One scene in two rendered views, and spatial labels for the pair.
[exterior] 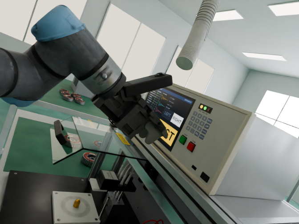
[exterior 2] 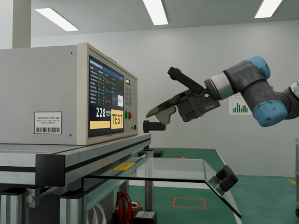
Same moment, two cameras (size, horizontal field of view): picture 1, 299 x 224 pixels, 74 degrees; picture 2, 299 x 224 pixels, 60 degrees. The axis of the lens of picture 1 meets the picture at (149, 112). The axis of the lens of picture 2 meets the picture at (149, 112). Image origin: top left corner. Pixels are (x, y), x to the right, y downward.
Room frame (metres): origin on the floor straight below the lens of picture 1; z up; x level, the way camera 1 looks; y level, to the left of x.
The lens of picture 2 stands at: (1.07, 0.48, 1.16)
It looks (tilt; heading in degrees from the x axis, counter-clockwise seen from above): 2 degrees up; 224
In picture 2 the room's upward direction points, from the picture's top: straight up
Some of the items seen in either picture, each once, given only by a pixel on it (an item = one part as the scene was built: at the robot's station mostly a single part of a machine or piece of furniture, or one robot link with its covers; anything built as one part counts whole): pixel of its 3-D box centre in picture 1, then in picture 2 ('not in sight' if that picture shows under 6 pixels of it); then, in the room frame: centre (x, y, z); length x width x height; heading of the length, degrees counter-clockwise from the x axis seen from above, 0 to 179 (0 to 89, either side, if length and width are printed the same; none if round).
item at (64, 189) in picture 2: not in sight; (64, 180); (0.81, 0.00, 1.05); 0.06 x 0.04 x 0.04; 33
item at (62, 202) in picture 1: (75, 207); not in sight; (0.65, 0.10, 0.78); 0.15 x 0.15 x 0.01; 33
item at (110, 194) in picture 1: (113, 203); not in sight; (0.73, -0.02, 0.80); 0.07 x 0.05 x 0.06; 33
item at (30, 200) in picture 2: not in sight; (100, 165); (0.64, -0.11, 1.04); 0.62 x 0.02 x 0.03; 33
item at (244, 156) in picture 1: (213, 133); (55, 102); (0.71, -0.24, 1.22); 0.44 x 0.39 x 0.20; 33
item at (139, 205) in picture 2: not in sight; (130, 208); (0.28, -0.39, 0.77); 0.11 x 0.11 x 0.04
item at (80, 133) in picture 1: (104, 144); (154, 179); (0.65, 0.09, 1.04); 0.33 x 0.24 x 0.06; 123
